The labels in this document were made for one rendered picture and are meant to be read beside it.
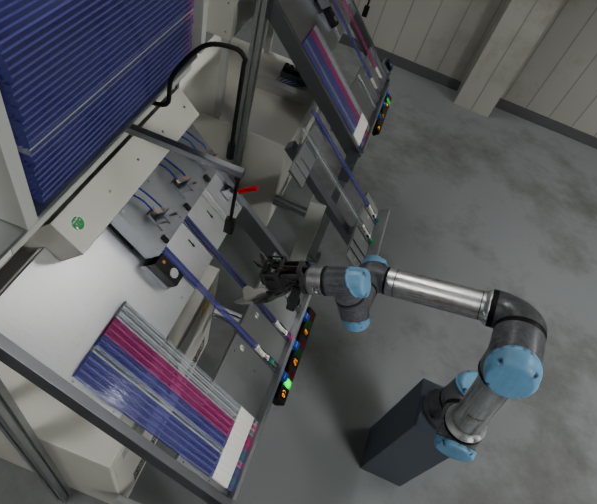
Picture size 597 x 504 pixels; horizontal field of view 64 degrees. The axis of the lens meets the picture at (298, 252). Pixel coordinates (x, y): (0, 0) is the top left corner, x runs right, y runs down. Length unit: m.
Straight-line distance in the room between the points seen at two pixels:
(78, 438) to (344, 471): 1.12
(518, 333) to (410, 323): 1.43
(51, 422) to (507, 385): 1.14
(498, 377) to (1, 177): 1.01
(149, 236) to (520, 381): 0.86
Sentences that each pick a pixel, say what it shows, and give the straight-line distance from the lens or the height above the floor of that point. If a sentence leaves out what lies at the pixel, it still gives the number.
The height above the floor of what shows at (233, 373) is 0.82.
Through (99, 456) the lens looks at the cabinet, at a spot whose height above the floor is 0.62.
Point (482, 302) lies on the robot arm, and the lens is 1.26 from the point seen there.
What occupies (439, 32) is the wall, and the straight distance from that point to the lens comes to 4.33.
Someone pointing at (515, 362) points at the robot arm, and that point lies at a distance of 1.15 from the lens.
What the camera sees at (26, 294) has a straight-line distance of 0.99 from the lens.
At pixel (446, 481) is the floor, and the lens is 2.34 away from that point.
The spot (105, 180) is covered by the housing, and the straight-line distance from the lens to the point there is 1.02.
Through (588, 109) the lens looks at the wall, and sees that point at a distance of 4.61.
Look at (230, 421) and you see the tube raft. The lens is 1.28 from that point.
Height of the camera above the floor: 2.00
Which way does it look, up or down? 50 degrees down
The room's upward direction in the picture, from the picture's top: 20 degrees clockwise
